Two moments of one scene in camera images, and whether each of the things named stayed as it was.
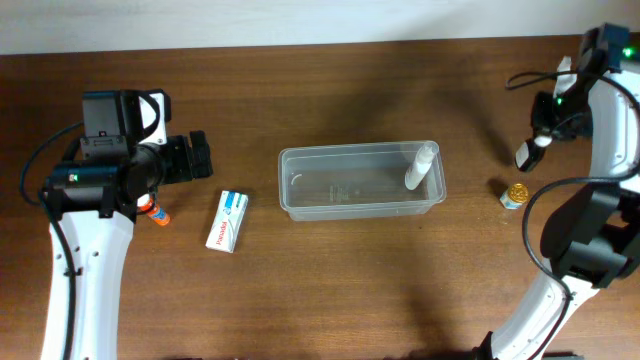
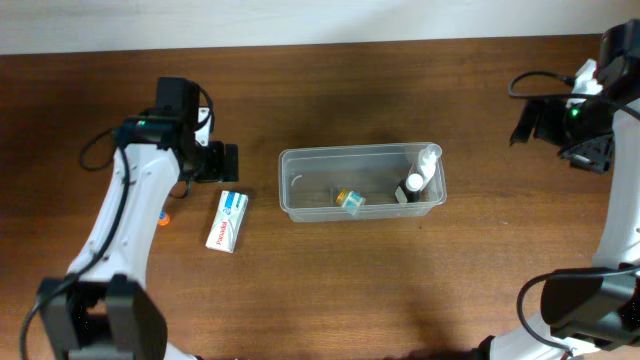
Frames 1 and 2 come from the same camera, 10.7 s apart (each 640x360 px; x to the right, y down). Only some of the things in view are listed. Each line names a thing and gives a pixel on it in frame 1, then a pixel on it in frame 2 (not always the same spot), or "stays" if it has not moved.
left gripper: (182, 159) to (220, 162)
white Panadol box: (227, 222) stays
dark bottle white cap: (531, 151) to (411, 187)
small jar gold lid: (515, 196) to (350, 200)
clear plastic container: (350, 181) stays
